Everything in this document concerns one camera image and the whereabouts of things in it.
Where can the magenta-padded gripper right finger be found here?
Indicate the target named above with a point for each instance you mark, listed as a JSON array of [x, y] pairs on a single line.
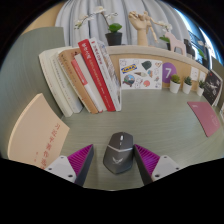
[[166, 165]]

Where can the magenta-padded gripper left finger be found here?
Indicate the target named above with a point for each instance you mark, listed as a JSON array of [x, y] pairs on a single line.
[[60, 165]]

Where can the dark grey computer mouse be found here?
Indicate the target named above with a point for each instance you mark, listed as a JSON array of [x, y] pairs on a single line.
[[118, 156]]

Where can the pink mouse pad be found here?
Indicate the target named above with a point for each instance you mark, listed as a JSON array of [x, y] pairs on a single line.
[[206, 116]]

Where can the beige thin book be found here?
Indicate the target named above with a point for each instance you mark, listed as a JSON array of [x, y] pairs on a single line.
[[36, 133]]

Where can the small succulent in white pot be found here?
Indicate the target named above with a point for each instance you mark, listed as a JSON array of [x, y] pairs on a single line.
[[200, 90], [174, 87], [186, 88]]

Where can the white book with red strip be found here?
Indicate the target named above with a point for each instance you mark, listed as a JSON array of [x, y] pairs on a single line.
[[87, 83]]

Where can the thick white book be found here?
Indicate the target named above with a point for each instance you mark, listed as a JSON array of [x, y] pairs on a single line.
[[55, 76]]

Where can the tan cover book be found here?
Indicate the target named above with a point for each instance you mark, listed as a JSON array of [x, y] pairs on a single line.
[[74, 76]]

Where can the black cover book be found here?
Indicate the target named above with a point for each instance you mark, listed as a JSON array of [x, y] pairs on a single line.
[[212, 87]]

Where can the purple round number sign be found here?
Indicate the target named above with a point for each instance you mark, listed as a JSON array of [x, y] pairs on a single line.
[[169, 72]]

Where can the white sticker sheet card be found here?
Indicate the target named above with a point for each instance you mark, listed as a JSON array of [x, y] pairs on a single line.
[[140, 74]]

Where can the red cover book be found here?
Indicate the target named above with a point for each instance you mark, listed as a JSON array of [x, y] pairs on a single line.
[[95, 73]]

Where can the green felt desk partition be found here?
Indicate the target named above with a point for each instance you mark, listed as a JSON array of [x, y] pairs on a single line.
[[20, 73]]

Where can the wooden desk back shelf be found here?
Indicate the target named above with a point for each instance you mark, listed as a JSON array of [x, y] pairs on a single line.
[[150, 52]]

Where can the white orchid in black pot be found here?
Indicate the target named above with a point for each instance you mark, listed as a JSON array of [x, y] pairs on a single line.
[[114, 38], [202, 53]]

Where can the black horse figure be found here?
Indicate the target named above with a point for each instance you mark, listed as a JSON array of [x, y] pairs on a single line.
[[188, 48]]

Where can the pink horse figure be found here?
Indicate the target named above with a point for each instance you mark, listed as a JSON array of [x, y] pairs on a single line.
[[175, 41]]

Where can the wooden mannequin figure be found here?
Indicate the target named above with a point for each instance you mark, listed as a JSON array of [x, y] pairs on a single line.
[[152, 28]]

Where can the light grey curtain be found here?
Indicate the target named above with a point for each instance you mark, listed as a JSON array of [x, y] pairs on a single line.
[[90, 30]]

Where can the wooden hand model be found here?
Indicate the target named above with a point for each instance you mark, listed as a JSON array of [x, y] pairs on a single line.
[[140, 25]]

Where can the white wall socket plate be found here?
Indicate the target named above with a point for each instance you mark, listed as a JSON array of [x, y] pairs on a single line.
[[194, 74]]

